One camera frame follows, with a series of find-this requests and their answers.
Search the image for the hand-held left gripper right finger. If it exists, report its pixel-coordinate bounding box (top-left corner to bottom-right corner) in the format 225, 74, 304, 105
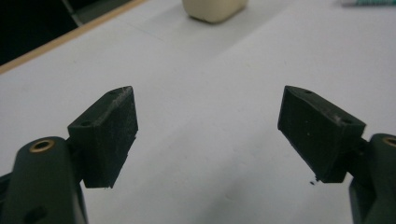
276, 85, 367, 184

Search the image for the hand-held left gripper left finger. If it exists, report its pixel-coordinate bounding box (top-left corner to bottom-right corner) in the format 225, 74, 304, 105
67, 85, 139, 189

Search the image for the grey metal frame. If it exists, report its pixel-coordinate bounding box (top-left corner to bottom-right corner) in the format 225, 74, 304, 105
62, 0, 134, 26

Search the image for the green pen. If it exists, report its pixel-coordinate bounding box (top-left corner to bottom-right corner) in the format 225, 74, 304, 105
340, 0, 396, 7

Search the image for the cream square ceramic cup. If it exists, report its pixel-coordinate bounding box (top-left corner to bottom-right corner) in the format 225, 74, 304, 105
181, 0, 249, 24

